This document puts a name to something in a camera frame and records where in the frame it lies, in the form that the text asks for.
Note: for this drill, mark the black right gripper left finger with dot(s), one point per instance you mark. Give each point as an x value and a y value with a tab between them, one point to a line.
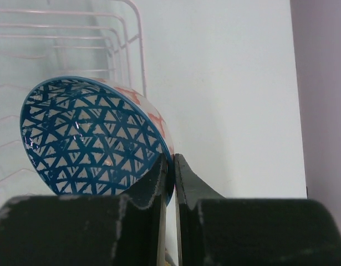
127	229

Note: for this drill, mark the blue triangle pattern bowl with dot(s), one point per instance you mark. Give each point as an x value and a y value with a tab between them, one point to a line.
92	136

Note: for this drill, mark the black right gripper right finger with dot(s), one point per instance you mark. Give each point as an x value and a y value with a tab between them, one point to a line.
214	230

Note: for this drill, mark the clear wire dish rack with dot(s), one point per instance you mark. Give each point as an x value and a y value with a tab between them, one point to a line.
43	39

